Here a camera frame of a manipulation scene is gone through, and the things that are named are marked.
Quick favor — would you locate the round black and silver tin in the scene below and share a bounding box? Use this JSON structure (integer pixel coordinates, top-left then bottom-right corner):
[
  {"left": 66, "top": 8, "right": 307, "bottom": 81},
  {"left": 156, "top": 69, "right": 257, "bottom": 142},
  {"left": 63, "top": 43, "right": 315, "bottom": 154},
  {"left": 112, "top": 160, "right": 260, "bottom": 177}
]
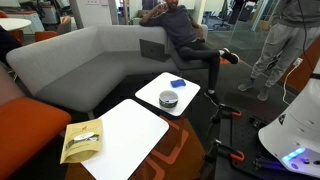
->
[{"left": 158, "top": 89, "right": 179, "bottom": 109}]

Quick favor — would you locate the yellow stand-up pouch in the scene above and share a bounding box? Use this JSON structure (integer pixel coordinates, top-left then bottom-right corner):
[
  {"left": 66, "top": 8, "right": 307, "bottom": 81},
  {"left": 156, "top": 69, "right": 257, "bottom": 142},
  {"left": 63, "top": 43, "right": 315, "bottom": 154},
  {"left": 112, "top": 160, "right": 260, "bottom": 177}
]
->
[{"left": 59, "top": 118, "right": 104, "bottom": 165}]

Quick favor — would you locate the round white table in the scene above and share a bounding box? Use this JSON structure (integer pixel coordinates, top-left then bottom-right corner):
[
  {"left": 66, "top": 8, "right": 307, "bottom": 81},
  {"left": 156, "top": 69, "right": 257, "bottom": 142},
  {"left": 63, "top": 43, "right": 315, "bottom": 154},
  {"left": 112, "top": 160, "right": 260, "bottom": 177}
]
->
[{"left": 0, "top": 17, "right": 33, "bottom": 32}]

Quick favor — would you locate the large white square table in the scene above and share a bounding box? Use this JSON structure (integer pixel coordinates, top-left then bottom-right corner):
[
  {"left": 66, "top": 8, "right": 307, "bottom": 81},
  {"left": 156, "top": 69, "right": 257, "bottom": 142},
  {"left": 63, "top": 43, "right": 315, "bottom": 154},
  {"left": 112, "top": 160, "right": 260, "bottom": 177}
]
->
[{"left": 80, "top": 98, "right": 170, "bottom": 180}]

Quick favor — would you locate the seated person in dark clothes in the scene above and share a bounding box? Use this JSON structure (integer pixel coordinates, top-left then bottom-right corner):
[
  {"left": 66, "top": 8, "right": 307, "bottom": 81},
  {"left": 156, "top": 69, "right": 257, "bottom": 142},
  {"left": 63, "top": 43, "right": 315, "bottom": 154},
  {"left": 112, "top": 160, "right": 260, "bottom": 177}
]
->
[{"left": 138, "top": 0, "right": 240, "bottom": 106}]

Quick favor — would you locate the black orange-handled clamp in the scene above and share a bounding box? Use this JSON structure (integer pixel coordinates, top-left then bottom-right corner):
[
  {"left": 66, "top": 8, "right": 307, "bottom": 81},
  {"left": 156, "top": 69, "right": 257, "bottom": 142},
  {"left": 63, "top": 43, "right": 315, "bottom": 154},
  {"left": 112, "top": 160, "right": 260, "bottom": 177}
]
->
[
  {"left": 203, "top": 138, "right": 246, "bottom": 168},
  {"left": 209, "top": 103, "right": 243, "bottom": 133}
]

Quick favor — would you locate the grey and orange chair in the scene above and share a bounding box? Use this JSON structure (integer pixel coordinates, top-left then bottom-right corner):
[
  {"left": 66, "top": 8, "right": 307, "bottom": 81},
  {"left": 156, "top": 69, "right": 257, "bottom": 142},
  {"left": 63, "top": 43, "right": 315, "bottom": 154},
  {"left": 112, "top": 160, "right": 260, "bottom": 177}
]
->
[{"left": 56, "top": 15, "right": 72, "bottom": 35}]

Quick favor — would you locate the small white square table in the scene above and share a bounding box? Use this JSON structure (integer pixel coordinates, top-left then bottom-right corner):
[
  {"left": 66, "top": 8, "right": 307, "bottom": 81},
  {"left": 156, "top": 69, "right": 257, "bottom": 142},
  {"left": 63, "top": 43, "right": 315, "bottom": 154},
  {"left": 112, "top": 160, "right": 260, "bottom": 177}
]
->
[{"left": 134, "top": 71, "right": 201, "bottom": 118}]

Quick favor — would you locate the blue sponge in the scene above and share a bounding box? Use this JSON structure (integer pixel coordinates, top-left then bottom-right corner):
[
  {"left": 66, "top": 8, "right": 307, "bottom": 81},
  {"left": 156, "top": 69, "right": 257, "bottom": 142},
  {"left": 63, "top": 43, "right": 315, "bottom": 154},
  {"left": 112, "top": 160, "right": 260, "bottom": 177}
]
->
[{"left": 170, "top": 78, "right": 186, "bottom": 89}]

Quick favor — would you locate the black hanging cable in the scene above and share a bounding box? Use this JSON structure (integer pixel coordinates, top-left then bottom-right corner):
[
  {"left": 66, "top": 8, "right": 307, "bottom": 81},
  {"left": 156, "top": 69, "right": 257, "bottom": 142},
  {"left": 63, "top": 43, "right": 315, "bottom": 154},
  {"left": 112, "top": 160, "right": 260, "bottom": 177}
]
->
[{"left": 297, "top": 0, "right": 315, "bottom": 72}]

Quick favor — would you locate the black office chair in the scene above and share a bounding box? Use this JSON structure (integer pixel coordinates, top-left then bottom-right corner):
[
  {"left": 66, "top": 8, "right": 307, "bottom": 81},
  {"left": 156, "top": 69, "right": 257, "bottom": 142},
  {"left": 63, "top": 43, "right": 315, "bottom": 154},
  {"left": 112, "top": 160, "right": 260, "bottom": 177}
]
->
[{"left": 213, "top": 0, "right": 233, "bottom": 31}]

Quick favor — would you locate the standing person in grey sweats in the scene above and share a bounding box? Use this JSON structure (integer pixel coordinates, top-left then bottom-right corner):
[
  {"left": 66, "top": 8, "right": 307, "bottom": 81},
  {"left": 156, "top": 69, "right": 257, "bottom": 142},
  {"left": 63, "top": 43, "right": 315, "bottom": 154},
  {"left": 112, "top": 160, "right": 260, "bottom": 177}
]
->
[{"left": 237, "top": 0, "right": 320, "bottom": 102}]

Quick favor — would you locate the white cable with plug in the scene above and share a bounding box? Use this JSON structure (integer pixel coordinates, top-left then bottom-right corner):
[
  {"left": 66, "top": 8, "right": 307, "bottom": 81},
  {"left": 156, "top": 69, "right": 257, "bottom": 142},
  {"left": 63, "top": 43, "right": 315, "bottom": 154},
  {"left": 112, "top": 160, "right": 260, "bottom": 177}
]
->
[{"left": 282, "top": 57, "right": 304, "bottom": 106}]

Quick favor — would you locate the grey corner sofa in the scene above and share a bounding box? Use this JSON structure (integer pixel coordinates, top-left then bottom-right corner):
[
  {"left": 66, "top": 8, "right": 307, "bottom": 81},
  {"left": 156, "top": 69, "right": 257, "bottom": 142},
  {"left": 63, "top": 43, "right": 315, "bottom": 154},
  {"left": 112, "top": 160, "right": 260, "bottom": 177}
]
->
[{"left": 5, "top": 23, "right": 209, "bottom": 114}]

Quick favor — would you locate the orange upholstered seat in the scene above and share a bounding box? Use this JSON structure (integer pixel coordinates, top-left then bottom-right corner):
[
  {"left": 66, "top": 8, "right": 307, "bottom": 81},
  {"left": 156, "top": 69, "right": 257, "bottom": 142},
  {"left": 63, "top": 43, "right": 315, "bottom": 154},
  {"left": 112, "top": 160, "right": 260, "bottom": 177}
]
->
[{"left": 0, "top": 63, "right": 73, "bottom": 180}]

